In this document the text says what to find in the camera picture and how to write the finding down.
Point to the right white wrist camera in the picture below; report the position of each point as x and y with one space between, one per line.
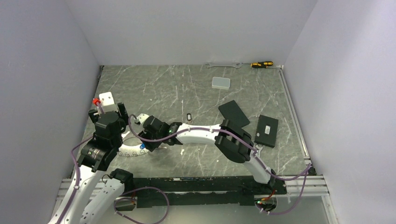
141 118

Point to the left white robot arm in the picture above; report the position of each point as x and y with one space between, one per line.
79 206

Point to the silver open-end wrench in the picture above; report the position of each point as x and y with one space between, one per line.
231 65

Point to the yellow black screwdriver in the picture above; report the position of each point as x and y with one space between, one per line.
260 65

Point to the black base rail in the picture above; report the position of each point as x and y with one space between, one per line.
241 190

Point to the grey plastic box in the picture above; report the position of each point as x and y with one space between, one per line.
221 83

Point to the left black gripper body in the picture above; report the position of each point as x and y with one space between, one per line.
119 140

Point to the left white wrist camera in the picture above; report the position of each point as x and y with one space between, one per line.
105 103

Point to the aluminium frame rail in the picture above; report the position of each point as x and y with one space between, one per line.
312 185

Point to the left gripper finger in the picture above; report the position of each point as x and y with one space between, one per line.
92 114
122 111

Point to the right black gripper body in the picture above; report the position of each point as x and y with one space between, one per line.
152 144

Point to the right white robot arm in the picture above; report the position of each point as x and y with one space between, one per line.
232 141

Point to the black tag key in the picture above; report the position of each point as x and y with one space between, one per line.
189 118

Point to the black rectangular device box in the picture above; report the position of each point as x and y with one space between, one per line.
266 131

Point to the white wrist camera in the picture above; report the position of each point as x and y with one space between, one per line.
105 103
141 118

